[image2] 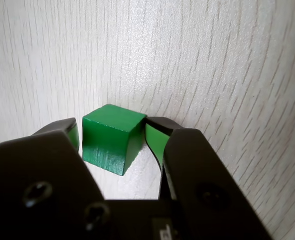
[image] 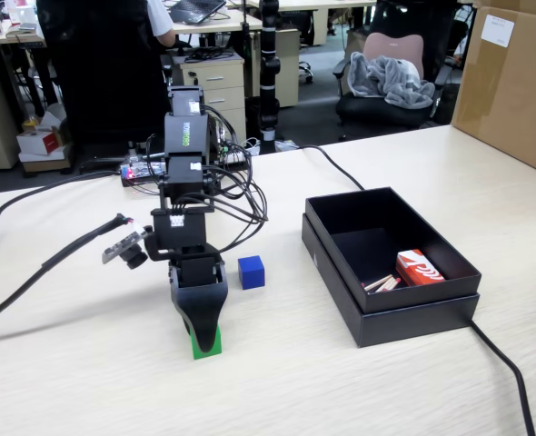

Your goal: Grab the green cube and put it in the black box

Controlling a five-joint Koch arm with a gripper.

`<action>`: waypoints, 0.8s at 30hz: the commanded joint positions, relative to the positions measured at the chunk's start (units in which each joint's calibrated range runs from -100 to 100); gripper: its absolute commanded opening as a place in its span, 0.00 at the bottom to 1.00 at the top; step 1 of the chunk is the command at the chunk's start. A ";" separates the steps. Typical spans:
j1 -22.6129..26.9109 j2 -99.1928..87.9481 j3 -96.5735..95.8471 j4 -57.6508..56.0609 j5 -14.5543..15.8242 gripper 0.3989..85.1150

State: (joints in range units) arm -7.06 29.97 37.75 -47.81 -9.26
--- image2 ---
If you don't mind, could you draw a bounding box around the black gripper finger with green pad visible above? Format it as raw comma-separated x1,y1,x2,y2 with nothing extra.
143,116,276,240
0,117,118,240

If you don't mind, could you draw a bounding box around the green wooden cube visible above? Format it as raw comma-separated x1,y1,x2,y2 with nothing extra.
81,103,148,176

